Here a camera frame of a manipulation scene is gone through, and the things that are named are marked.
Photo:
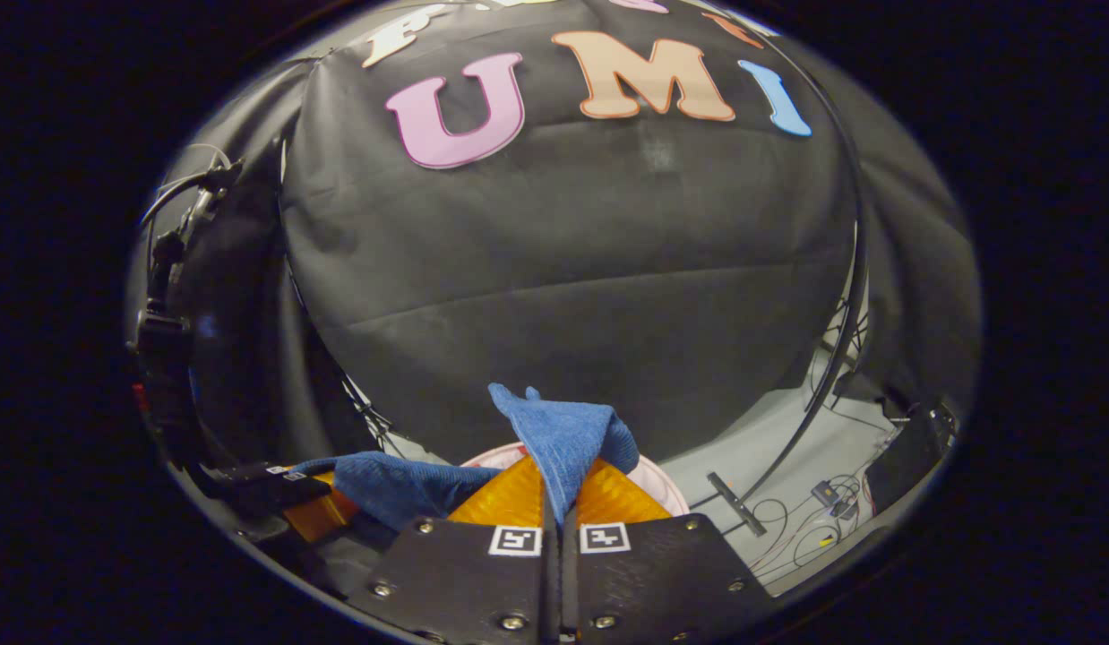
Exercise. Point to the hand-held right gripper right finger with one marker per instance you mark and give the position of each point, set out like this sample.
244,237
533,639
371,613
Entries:
653,573

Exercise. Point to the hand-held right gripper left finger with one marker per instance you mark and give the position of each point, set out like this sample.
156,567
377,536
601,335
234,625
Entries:
465,573

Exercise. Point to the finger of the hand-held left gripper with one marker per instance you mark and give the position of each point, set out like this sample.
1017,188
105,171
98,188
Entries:
277,488

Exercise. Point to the pink laundry hamper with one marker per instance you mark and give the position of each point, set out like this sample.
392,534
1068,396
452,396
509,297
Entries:
653,484

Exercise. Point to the blue shirt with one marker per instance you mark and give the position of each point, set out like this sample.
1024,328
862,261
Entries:
563,439

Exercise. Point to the black clothes rack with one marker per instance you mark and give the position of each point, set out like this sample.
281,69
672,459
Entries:
736,504

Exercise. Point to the small grey power adapter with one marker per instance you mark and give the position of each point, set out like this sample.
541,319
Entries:
825,492

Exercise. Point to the black equipment case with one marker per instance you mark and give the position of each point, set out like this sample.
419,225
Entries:
908,457

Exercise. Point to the black backdrop cloth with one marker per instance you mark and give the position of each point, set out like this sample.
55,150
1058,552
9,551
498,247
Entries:
563,269

